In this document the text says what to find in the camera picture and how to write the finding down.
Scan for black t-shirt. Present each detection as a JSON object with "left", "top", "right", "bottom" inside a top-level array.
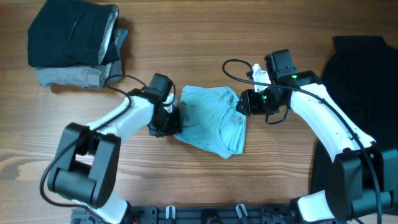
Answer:
[{"left": 309, "top": 35, "right": 398, "bottom": 215}]

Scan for folded blue garment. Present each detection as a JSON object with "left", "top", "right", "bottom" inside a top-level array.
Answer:
[{"left": 116, "top": 29, "right": 129, "bottom": 49}]

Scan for folded dark green trousers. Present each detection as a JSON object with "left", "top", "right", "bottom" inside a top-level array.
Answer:
[{"left": 27, "top": 0, "right": 120, "bottom": 67}]

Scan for light blue t-shirt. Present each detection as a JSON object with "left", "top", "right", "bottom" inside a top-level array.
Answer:
[{"left": 175, "top": 85, "right": 246, "bottom": 159}]

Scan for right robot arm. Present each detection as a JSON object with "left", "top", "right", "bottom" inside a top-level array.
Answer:
[{"left": 236, "top": 50, "right": 397, "bottom": 223}]

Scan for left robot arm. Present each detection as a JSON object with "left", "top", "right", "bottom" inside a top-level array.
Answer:
[{"left": 39, "top": 73, "right": 181, "bottom": 223}]

